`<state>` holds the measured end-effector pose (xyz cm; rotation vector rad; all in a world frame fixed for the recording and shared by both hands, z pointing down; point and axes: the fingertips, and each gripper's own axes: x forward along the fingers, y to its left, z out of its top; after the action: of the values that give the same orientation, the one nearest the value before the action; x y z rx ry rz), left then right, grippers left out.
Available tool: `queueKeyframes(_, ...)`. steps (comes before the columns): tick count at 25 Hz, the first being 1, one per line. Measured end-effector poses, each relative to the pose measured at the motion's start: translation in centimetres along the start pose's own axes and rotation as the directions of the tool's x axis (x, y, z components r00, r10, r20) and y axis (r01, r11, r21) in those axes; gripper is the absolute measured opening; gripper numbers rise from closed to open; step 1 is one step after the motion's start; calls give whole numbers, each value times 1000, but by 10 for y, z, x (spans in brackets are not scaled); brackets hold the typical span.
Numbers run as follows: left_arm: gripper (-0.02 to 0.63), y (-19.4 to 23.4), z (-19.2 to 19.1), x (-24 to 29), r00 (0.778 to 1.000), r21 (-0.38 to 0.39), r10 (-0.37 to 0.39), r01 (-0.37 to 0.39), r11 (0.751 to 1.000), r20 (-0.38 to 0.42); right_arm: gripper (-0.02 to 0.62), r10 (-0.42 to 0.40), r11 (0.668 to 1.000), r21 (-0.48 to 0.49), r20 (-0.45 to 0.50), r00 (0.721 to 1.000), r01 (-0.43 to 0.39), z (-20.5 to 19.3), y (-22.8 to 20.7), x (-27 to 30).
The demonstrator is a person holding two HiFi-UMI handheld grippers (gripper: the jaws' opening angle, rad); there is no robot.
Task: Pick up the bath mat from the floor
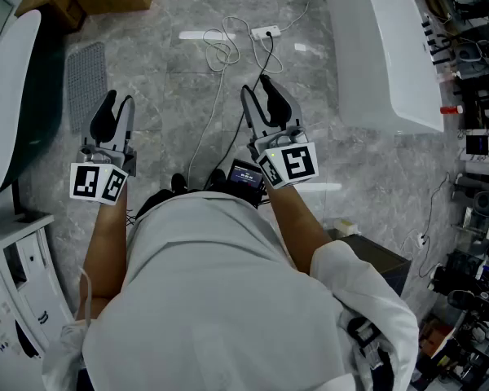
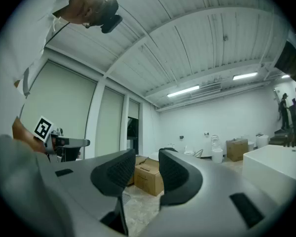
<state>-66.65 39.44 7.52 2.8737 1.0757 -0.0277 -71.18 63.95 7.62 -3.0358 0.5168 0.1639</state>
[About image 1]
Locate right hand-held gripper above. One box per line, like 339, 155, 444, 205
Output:
240, 74, 321, 189

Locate white bathtub with dark interior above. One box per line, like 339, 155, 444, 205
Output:
0, 9, 68, 204

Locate grey perforated rubber mat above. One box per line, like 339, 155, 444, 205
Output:
66, 41, 108, 134

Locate person's left forearm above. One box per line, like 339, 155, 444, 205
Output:
76, 184, 129, 322

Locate person's black trousers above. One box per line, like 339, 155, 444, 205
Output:
135, 188, 176, 221

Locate black box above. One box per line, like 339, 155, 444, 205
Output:
324, 226, 413, 297

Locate person's black shoe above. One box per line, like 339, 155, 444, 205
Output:
206, 169, 227, 191
170, 173, 189, 195

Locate pile of assorted equipment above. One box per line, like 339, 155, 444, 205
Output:
417, 0, 489, 391

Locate person's white shirt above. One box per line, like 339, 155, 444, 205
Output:
40, 189, 421, 391

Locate white power strip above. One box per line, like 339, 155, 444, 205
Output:
250, 24, 282, 42

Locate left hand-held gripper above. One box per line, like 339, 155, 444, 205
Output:
68, 89, 138, 206

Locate person's right forearm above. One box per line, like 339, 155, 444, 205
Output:
264, 182, 334, 277

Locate person's right black shoe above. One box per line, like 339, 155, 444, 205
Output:
206, 169, 227, 191

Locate black power cable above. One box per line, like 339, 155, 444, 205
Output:
205, 30, 284, 189

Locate white cabinet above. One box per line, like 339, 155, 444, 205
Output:
0, 213, 77, 391

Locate black device with screen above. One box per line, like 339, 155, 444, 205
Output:
226, 158, 267, 204

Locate person's left black shoe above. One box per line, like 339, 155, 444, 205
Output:
170, 173, 189, 195

